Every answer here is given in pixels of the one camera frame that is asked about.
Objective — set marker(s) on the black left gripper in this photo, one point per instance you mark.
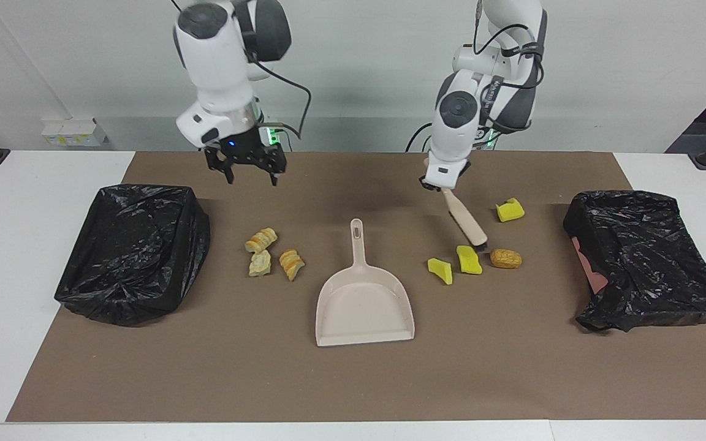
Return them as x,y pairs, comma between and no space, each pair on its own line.
425,184

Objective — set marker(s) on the notched yellow sponge piece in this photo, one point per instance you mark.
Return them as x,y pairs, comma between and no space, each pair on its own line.
510,212

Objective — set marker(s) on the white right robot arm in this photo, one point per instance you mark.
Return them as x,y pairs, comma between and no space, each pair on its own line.
215,55

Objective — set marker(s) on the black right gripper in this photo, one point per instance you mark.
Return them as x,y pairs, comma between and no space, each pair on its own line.
249,153

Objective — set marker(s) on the brown table mat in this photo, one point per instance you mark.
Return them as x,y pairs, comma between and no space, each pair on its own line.
267,380

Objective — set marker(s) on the beige plastic dustpan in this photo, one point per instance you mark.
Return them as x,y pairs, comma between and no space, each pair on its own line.
362,306

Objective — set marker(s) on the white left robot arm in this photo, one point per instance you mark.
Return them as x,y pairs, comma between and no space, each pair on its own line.
457,122

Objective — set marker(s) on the white wall outlet box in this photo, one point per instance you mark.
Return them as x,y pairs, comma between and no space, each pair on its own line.
74,133

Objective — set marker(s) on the black plastic trash bag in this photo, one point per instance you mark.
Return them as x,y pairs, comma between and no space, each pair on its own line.
132,257
647,257

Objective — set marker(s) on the pink bin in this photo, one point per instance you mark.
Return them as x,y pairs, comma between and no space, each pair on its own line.
592,269

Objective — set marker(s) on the long striped pastry piece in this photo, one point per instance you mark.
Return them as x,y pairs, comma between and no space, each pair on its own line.
261,240

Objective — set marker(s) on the pale pastry piece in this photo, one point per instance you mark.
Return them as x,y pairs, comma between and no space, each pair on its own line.
260,263

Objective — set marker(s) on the yellow sponge green backing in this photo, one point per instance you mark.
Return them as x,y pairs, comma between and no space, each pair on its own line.
440,269

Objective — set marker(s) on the golden striped pastry piece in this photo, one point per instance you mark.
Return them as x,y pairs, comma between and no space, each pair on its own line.
292,264

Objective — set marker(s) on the brown bread roll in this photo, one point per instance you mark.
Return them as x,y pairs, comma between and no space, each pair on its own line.
506,258

